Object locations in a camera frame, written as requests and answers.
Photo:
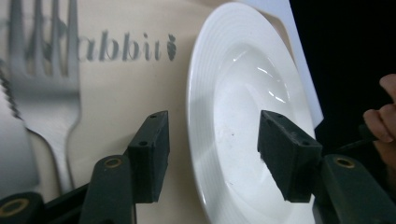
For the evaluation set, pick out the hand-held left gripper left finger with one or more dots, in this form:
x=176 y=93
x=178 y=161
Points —
x=151 y=155

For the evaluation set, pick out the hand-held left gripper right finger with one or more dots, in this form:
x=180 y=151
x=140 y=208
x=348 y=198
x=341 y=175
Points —
x=289 y=155

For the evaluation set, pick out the beige printed tray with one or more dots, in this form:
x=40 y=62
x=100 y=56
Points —
x=124 y=87

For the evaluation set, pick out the white ceramic plate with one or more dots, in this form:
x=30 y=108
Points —
x=243 y=77

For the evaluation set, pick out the silver metal fork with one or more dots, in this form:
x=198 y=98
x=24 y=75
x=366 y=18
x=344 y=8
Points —
x=46 y=105

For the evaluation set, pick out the silver metal knife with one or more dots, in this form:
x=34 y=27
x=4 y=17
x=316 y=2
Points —
x=12 y=149

